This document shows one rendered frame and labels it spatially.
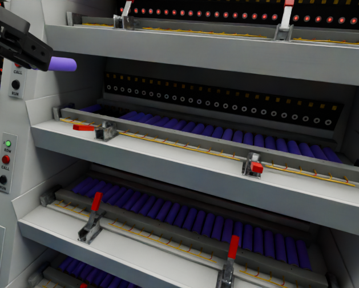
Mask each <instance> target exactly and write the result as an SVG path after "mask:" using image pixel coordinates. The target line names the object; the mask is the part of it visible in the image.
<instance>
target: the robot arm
mask: <svg viewBox="0 0 359 288"><path fill-rule="evenodd" d="M10 1H11V0H0V2H10ZM1 27H4V28H3V32H1V30H2V28H1ZM29 28H30V23H29V22H28V21H26V20H24V19H23V18H21V17H19V16H17V15H16V14H14V13H12V12H10V11H8V10H7V9H5V8H4V7H2V6H0V56H2V57H4V58H6V59H8V60H10V61H12V62H14V63H16V64H17V65H20V66H22V67H24V68H25V69H31V67H30V66H29V65H32V66H33V67H35V68H37V69H39V70H41V71H48V69H49V65H50V61H51V57H52V55H53V48H52V47H50V46H49V45H47V44H46V43H44V42H43V41H41V40H40V39H38V38H37V37H36V36H34V35H32V34H31V33H29Z"/></svg>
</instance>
